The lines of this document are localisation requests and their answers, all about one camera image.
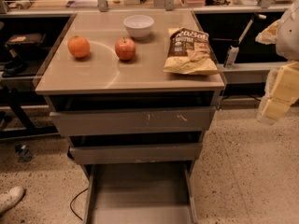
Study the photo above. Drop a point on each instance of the padded gripper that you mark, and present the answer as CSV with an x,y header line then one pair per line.
x,y
290,34

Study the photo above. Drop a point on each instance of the grey bottom drawer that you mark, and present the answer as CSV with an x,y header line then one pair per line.
x,y
140,193

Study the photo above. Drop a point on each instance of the grey drawer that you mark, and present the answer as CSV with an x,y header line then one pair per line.
x,y
136,153
140,193
129,121

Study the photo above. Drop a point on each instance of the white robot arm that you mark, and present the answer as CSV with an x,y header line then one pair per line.
x,y
284,33

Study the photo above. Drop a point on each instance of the grey top drawer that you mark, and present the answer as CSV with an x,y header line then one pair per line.
x,y
129,121

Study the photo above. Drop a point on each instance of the grey middle drawer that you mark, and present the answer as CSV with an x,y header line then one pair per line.
x,y
136,153

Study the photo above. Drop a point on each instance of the grey drawer cabinet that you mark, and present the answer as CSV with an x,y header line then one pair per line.
x,y
103,82

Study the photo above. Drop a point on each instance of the white bottle with rod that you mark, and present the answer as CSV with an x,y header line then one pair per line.
x,y
233,50

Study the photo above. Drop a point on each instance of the chips bag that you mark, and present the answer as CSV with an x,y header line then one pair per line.
x,y
189,53

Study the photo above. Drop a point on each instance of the white bowl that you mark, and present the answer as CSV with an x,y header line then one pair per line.
x,y
138,26

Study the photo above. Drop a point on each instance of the red apple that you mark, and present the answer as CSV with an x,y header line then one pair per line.
x,y
125,49

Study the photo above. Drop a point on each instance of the orange fruit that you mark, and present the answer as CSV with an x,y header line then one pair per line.
x,y
78,46

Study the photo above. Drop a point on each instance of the small dark floor object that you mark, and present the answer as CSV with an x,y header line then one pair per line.
x,y
23,152

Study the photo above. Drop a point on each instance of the black office chair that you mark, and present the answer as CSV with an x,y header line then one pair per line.
x,y
24,49

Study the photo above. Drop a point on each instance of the white shoe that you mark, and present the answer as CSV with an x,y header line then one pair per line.
x,y
10,198

